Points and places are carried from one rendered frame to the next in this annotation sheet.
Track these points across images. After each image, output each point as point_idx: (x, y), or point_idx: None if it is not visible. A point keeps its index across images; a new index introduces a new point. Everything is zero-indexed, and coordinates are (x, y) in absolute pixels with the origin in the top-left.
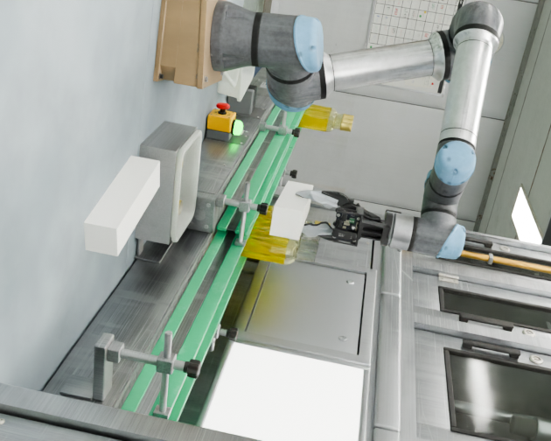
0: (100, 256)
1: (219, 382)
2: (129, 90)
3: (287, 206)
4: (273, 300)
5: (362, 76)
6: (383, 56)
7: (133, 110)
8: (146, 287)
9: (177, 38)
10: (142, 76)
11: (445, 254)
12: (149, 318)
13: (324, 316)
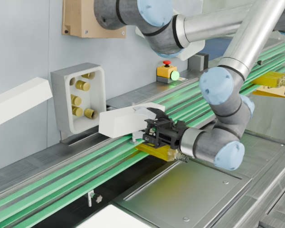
0: (2, 133)
1: (78, 227)
2: (24, 35)
3: (110, 113)
4: (160, 184)
5: (204, 30)
6: (219, 14)
7: (33, 49)
8: (45, 158)
9: (70, 7)
10: (42, 29)
11: (219, 164)
12: (25, 175)
13: (187, 201)
